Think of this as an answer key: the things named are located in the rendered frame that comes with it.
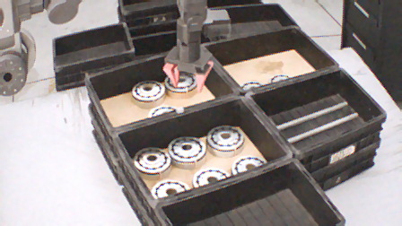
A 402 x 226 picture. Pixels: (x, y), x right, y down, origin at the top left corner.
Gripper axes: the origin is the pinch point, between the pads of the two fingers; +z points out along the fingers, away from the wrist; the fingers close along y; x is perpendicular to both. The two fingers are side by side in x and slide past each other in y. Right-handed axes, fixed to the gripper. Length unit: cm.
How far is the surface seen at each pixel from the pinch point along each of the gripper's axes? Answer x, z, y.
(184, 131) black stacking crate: -5.0, 19.3, 3.2
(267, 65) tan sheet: -52, 23, -9
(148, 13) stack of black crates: -121, 51, 69
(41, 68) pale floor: -129, 108, 155
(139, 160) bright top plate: 9.6, 20.4, 10.6
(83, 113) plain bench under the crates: -20, 37, 48
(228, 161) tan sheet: -1.5, 23.3, -10.9
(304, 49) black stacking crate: -62, 19, -20
